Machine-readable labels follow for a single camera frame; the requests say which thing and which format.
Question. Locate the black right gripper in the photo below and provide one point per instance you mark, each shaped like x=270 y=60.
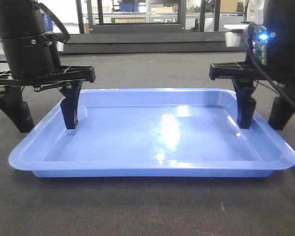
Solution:
x=281 y=110

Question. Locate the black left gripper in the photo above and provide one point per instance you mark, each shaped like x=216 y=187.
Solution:
x=70 y=78

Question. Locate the light blue plastic tray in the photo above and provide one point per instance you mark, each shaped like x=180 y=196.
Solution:
x=153 y=133

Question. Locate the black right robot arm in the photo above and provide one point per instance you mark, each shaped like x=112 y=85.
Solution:
x=270 y=56

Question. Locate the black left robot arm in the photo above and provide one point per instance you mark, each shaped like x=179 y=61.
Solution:
x=29 y=34

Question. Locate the green circuit board with LED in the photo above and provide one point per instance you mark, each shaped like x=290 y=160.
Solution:
x=258 y=37

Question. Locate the white table at right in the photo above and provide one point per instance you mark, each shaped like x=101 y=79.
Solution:
x=236 y=35

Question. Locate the blue crate on side table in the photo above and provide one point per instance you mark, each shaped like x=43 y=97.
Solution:
x=48 y=23

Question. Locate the blue bin far background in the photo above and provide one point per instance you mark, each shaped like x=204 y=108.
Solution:
x=128 y=7

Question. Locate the black metal rack frame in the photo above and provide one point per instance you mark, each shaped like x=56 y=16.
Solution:
x=103 y=16

